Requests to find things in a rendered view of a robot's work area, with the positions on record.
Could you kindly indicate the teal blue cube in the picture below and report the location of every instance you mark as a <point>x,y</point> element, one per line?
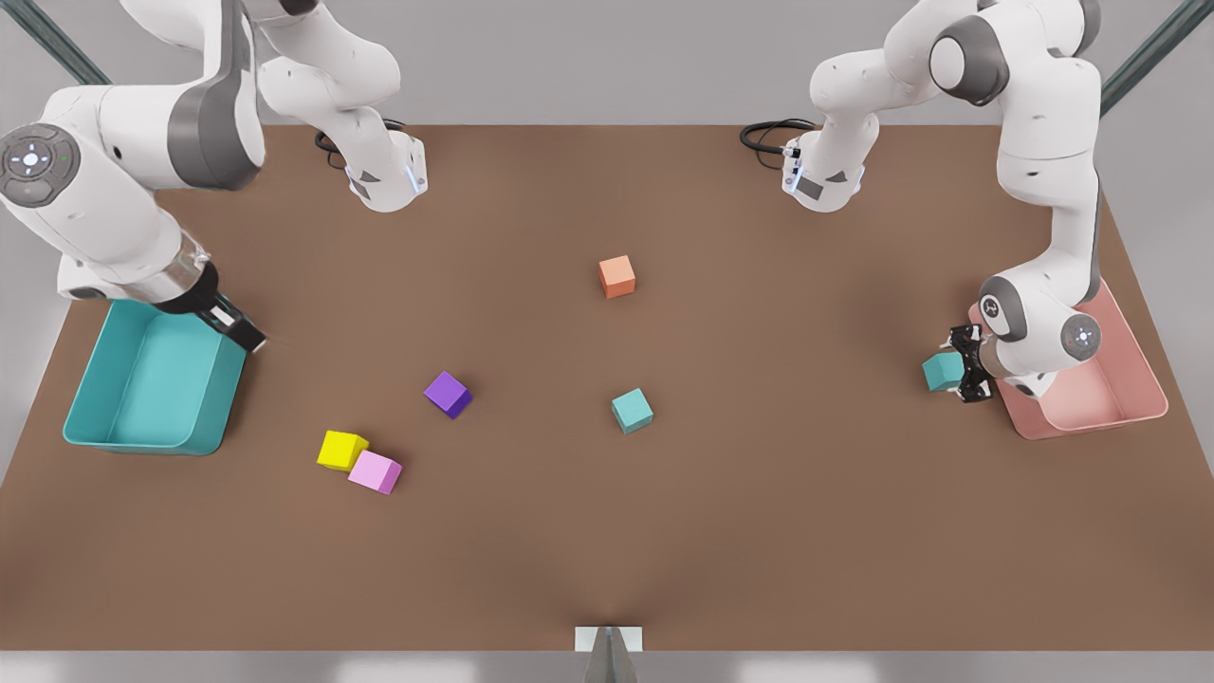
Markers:
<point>632,410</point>
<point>943,371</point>

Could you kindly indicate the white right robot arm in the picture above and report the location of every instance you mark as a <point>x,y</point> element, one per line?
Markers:
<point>114,142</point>

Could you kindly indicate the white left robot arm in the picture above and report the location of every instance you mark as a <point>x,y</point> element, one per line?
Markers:
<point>1043,114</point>

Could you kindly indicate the teal plastic bin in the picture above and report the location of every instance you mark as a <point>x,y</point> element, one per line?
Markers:
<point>152,379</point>

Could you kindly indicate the pink plastic bin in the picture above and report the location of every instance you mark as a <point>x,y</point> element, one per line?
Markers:
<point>1100,379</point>

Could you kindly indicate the yellow cube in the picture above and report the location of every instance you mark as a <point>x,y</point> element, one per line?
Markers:
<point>340,450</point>

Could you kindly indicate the pink cube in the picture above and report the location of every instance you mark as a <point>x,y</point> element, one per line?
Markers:
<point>375,471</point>

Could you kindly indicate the purple cube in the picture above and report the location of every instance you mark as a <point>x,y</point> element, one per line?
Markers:
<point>448,394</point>

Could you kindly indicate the orange cube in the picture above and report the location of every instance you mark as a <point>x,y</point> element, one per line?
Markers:
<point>617,276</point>

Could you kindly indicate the silver frame post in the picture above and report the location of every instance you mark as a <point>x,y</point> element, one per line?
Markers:
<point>1152,47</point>
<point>57,43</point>
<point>608,655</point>

